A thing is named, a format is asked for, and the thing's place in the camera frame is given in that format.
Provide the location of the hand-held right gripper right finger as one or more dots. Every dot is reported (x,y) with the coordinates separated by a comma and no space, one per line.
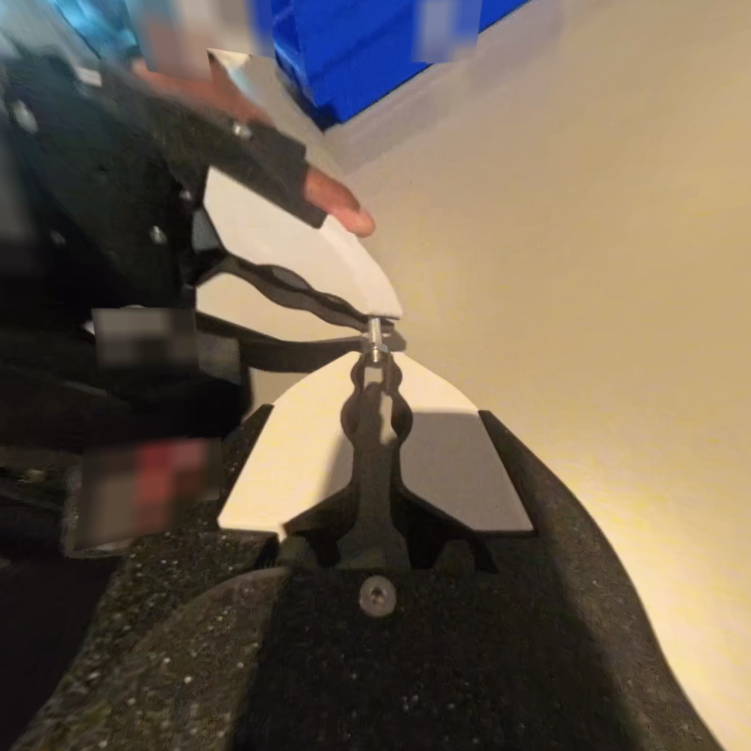
(463,463)

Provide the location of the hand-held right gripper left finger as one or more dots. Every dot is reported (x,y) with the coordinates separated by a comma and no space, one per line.
(287,457)

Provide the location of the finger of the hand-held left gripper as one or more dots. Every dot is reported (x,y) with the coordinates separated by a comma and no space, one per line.
(276,234)
(246,302)

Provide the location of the metal bolt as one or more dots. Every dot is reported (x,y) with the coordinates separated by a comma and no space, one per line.
(375,349)

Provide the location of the person's left hand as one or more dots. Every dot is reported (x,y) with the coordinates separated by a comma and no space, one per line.
(334,199)

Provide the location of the blue plastic tote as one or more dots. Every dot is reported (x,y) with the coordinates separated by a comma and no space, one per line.
(364,53)

